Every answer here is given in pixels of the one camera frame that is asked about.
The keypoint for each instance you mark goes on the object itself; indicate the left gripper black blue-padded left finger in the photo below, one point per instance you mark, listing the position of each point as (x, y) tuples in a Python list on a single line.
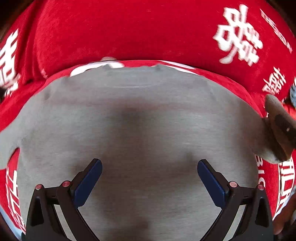
[(42, 219)]

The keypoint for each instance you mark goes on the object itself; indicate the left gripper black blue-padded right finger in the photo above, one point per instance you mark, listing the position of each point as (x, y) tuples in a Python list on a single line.
[(256, 222)]

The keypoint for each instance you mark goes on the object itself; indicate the grey knit sweater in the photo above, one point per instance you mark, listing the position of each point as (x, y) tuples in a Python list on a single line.
[(149, 126)]

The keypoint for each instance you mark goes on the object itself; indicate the person's right hand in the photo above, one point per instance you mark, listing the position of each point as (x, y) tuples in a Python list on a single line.
[(284, 216)]

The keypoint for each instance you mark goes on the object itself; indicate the grey-blue crumpled cloth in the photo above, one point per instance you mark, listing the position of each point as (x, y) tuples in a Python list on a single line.
[(293, 95)]

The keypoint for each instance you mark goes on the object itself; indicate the red sofa cover with characters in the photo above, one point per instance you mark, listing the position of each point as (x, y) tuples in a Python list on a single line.
[(244, 45)]

